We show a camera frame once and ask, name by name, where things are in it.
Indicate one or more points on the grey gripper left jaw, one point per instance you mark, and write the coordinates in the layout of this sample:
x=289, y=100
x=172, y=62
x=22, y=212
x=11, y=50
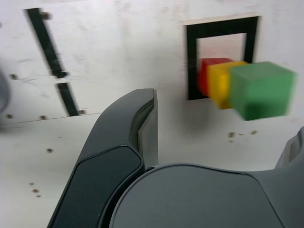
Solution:
x=107, y=154

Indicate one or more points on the black tape strip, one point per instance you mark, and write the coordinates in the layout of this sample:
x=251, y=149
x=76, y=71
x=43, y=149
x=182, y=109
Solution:
x=45, y=42

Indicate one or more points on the yellow cube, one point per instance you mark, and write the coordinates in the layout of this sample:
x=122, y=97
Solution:
x=218, y=83

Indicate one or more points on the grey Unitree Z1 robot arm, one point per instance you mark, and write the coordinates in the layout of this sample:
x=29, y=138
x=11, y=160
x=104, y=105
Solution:
x=2, y=92

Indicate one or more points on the green cube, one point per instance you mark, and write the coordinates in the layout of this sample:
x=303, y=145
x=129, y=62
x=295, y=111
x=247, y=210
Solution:
x=261, y=88

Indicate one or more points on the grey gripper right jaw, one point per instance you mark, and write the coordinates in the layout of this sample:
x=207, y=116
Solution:
x=194, y=202

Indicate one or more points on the black tape square outline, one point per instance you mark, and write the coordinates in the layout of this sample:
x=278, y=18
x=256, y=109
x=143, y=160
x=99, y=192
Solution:
x=191, y=59

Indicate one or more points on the red cube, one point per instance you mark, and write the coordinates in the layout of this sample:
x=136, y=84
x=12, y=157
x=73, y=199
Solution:
x=203, y=76

